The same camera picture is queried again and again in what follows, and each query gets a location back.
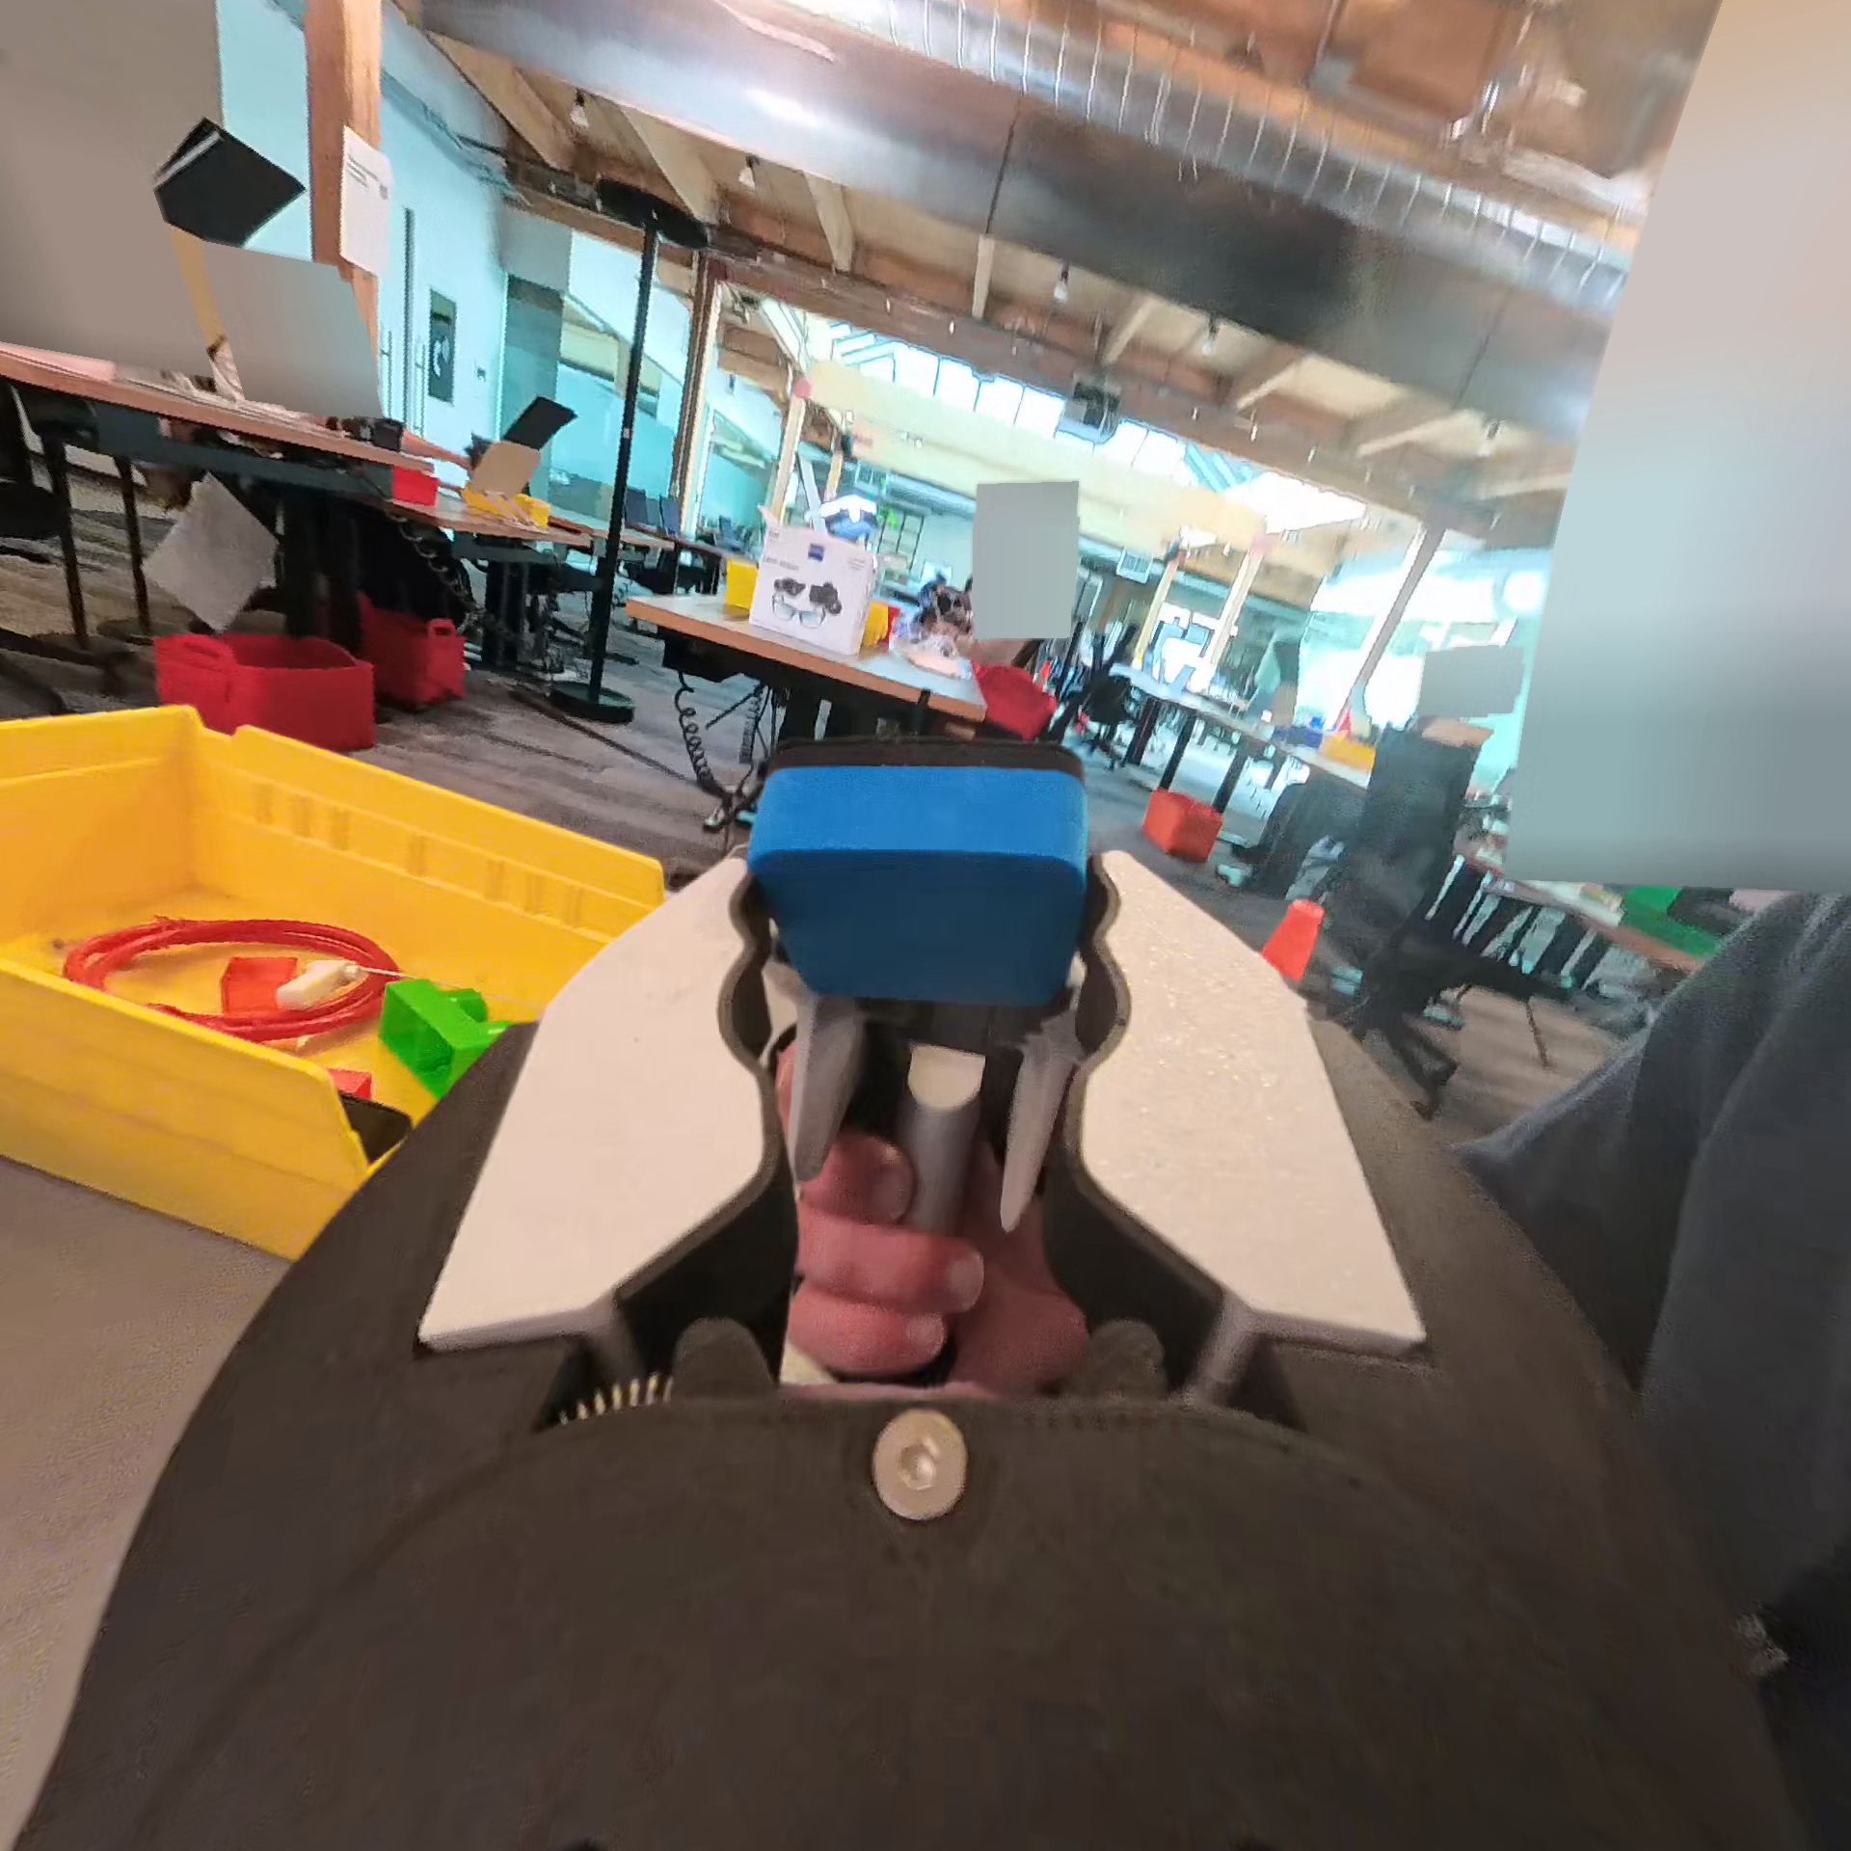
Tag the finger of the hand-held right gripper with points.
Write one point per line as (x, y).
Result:
(1034, 1113)
(823, 1084)

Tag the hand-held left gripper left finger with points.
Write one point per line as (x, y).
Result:
(608, 1142)

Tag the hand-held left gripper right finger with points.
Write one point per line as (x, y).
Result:
(1244, 1142)

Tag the blue black felt eraser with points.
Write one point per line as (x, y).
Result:
(926, 881)

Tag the black remote control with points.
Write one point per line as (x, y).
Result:
(376, 1128)

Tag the red translucent block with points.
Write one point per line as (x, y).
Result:
(351, 1084)

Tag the yellow plastic bin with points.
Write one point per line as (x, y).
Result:
(434, 868)

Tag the person's right hand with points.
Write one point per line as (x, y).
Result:
(897, 1286)

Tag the orange traffic cone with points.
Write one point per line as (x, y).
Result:
(1294, 947)

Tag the green plastic block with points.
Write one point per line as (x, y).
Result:
(434, 1030)

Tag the black office chair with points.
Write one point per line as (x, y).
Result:
(1402, 897)

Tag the small red floor bin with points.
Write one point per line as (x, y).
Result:
(1182, 827)

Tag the small red plastic piece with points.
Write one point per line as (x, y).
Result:
(257, 986)

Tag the red office chair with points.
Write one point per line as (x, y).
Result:
(1014, 702)

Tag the wooden work table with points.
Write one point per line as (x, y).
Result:
(781, 644)

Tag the person's dark zip jacket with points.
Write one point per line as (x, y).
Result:
(1707, 1229)

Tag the white box with glasses print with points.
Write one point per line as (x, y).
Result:
(812, 586)

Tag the small yellow bin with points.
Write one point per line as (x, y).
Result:
(505, 507)
(741, 586)

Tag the red fabric bin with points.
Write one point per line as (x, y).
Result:
(413, 658)
(268, 694)

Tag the black floor lamp pole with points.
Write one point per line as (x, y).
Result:
(621, 505)

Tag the hanging white paper sheet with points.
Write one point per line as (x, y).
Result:
(214, 558)

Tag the long wooden workbench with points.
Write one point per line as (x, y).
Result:
(216, 413)

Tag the white paper sign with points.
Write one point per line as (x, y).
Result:
(367, 203)

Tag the long metal ventilation duct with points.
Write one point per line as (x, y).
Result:
(1157, 187)

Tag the wooden post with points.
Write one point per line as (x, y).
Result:
(343, 87)

